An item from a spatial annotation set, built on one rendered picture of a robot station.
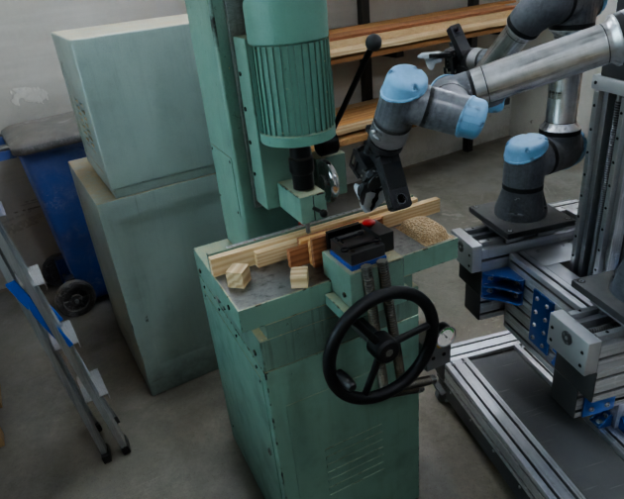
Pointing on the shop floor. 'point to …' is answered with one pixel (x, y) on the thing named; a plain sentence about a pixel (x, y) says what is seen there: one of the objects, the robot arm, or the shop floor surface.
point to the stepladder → (45, 317)
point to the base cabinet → (318, 421)
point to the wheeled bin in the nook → (57, 205)
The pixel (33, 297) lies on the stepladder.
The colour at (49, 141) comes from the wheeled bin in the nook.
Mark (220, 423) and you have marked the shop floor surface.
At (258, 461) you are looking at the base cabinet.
